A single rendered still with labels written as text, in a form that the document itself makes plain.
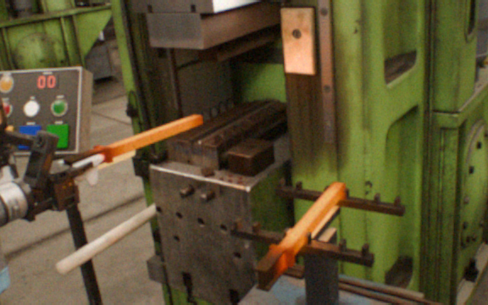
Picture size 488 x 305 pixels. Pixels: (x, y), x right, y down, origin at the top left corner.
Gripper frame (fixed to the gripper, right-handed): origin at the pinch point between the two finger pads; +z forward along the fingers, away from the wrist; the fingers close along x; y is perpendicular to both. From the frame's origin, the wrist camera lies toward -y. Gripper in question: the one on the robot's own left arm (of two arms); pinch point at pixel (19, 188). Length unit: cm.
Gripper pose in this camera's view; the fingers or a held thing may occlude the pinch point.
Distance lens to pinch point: 169.6
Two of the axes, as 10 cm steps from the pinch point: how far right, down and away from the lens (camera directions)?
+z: 1.0, 9.2, 3.7
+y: -8.8, 2.6, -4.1
